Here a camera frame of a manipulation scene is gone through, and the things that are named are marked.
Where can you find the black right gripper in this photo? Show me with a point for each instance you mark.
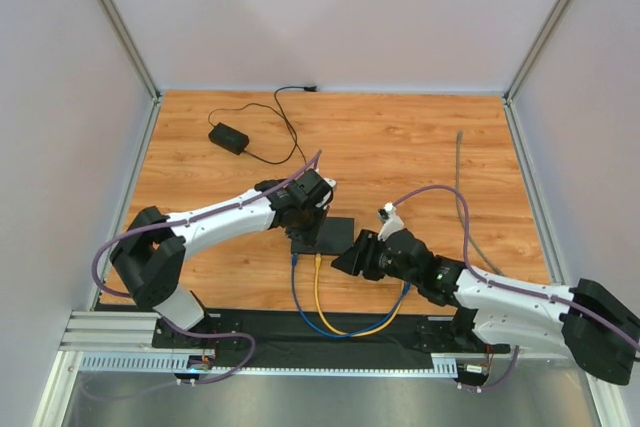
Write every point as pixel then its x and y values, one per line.
pixel 367 255

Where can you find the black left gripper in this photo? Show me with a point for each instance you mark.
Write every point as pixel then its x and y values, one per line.
pixel 304 226

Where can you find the black network switch box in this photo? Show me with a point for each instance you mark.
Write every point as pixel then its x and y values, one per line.
pixel 335 237

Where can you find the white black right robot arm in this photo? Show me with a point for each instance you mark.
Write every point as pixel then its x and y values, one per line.
pixel 586 322

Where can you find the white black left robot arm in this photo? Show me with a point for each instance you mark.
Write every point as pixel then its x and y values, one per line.
pixel 150 256

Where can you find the black power adapter brick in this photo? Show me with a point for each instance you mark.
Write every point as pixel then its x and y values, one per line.
pixel 229 138

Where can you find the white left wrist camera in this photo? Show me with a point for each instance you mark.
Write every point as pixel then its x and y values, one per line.
pixel 332 183

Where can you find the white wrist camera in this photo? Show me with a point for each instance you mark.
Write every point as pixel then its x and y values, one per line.
pixel 332 183
pixel 391 221

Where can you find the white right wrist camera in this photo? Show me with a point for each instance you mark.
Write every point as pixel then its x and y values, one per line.
pixel 391 221

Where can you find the black base plate strip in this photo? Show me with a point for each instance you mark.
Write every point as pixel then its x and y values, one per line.
pixel 283 339

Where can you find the aluminium front rail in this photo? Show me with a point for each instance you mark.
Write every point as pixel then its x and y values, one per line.
pixel 123 331

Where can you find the right aluminium frame post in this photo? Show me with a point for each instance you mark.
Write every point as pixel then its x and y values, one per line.
pixel 541 40

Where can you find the aluminium frame post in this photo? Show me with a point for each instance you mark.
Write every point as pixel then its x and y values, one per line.
pixel 541 40
pixel 118 25

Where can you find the left aluminium frame post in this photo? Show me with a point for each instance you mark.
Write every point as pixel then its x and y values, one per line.
pixel 118 25

